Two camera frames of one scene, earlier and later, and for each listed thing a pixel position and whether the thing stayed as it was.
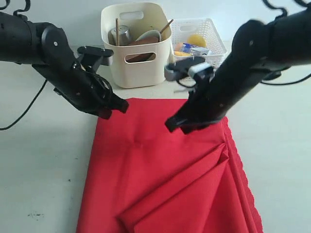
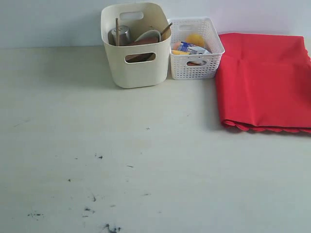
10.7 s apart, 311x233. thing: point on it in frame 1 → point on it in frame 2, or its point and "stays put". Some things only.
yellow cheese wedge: [182, 53] stays put
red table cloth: [142, 177] → [263, 82]
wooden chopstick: [117, 32] stays put
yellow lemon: [197, 40] stays put
